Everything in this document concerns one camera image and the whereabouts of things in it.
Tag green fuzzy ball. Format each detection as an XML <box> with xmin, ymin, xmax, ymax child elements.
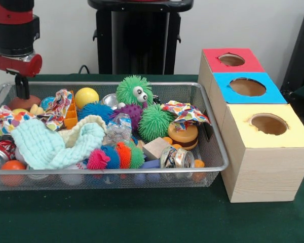
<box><xmin>138</xmin><ymin>103</ymin><xmax>175</xmax><ymax>143</ymax></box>

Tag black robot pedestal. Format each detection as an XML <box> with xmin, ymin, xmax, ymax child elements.
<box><xmin>87</xmin><ymin>0</ymin><xmax>195</xmax><ymax>75</ymax></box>

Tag cream waffle cloth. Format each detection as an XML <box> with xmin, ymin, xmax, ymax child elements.
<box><xmin>57</xmin><ymin>114</ymin><xmax>107</xmax><ymax>149</ymax></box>

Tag orange plastic grid tray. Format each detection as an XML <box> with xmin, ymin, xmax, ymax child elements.
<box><xmin>63</xmin><ymin>90</ymin><xmax>79</xmax><ymax>130</ymax></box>

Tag silver wire mesh bin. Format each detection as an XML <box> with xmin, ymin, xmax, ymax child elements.
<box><xmin>0</xmin><ymin>81</ymin><xmax>230</xmax><ymax>192</ymax></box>

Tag wooden box with three holes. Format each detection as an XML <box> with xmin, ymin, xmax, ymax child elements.
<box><xmin>198</xmin><ymin>47</ymin><xmax>304</xmax><ymax>204</ymax></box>

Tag multicolour fuzzy caterpillar toy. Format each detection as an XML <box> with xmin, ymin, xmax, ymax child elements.
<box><xmin>86</xmin><ymin>141</ymin><xmax>145</xmax><ymax>171</ymax></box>

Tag blue spiky ball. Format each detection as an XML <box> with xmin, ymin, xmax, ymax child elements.
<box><xmin>78</xmin><ymin>101</ymin><xmax>115</xmax><ymax>125</ymax></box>

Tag green fuzzy toy with eyes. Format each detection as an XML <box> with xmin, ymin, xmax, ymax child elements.
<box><xmin>116</xmin><ymin>74</ymin><xmax>154</xmax><ymax>105</ymax></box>

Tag white multicolour dotted cloth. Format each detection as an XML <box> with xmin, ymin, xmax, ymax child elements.
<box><xmin>0</xmin><ymin>105</ymin><xmax>37</xmax><ymax>137</ymax></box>
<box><xmin>161</xmin><ymin>100</ymin><xmax>211</xmax><ymax>131</ymax></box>

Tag black chair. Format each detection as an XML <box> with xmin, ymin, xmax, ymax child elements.
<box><xmin>280</xmin><ymin>4</ymin><xmax>304</xmax><ymax>102</ymax></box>

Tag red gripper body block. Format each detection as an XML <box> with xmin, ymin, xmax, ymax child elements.
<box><xmin>0</xmin><ymin>52</ymin><xmax>43</xmax><ymax>78</ymax></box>

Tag mint green cloth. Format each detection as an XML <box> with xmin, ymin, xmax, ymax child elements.
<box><xmin>10</xmin><ymin>118</ymin><xmax>106</xmax><ymax>170</ymax></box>

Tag yellow ball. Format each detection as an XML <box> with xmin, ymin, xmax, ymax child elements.
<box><xmin>74</xmin><ymin>87</ymin><xmax>100</xmax><ymax>110</ymax></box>

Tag multicolour zigzag cloth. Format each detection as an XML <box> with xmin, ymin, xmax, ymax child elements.
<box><xmin>37</xmin><ymin>88</ymin><xmax>73</xmax><ymax>131</ymax></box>

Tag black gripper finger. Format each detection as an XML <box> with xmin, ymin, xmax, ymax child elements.
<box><xmin>21</xmin><ymin>75</ymin><xmax>31</xmax><ymax>100</ymax></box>
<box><xmin>14</xmin><ymin>74</ymin><xmax>23</xmax><ymax>98</ymax></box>

